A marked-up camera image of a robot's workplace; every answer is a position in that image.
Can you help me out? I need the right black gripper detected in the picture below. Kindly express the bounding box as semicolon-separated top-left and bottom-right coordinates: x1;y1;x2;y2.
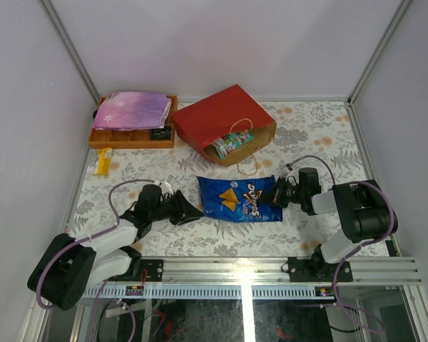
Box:
258;177;305;209

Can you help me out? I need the blue Doritos chip bag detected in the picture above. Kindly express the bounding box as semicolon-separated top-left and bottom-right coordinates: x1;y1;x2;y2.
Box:
197;176;283;223

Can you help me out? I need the red paper bag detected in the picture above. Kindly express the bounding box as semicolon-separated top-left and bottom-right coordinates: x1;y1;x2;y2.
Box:
172;85;277;167

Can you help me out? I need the yellow snack packet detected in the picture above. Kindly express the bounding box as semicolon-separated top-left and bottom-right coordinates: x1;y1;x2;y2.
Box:
93;147;113;176

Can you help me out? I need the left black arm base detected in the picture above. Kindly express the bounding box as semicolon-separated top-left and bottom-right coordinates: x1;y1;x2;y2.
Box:
118;259;164;282

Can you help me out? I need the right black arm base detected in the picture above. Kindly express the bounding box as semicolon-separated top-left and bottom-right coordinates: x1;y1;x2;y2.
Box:
280;257;339;283

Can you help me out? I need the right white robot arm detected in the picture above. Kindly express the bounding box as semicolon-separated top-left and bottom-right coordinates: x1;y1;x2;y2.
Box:
258;167;398;281

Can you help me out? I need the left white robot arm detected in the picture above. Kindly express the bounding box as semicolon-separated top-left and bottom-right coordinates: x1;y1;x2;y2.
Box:
27;182;204;311

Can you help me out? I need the teal snack packet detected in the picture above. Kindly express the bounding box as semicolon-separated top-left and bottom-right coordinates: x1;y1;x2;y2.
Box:
211;131;253;160

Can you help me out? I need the wooden compartment tray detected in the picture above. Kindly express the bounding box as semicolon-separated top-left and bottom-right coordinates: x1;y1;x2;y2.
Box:
88;95;179;150

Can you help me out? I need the dark patterned cloth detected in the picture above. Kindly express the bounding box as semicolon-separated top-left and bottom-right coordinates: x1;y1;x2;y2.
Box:
150;128;172;141

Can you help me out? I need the purple star cloth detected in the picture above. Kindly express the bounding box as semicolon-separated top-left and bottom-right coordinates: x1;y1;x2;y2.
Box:
93;91;171;131

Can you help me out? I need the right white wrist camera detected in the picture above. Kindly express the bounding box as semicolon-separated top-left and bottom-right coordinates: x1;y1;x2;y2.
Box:
285;163;298;185

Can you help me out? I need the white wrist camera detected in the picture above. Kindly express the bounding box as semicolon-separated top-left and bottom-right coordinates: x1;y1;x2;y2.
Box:
285;163;298;185
160;178;174;195

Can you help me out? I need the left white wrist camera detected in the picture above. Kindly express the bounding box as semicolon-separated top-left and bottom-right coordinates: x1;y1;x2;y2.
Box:
160;178;174;195

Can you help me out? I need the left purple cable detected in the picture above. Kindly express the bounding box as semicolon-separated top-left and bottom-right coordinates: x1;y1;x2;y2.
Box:
35;180;165;342

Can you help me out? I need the purple cable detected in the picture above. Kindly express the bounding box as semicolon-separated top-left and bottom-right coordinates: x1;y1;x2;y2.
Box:
35;180;165;342
287;155;397;334

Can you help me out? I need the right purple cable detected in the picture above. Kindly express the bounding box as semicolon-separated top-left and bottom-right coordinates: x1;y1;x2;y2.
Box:
287;155;397;334

